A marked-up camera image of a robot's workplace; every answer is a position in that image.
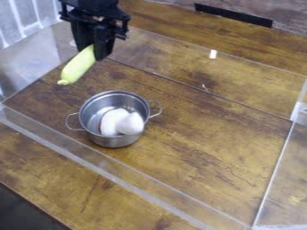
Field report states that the clear acrylic enclosure wall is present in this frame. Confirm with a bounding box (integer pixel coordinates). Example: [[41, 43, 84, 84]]
[[0, 102, 252, 230]]

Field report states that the white mushroom toy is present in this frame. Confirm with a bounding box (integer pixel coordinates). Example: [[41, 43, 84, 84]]
[[100, 109, 144, 137]]

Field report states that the green handled metal spoon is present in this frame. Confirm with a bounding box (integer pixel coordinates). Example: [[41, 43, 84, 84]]
[[57, 45, 96, 85]]

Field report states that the small steel pot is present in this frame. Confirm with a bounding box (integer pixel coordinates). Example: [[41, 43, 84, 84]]
[[65, 90, 161, 148]]

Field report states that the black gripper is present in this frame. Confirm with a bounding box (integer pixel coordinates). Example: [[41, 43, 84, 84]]
[[57, 0, 131, 61]]

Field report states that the black strip on wall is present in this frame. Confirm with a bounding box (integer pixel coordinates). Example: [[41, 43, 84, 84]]
[[195, 3, 273, 28]]

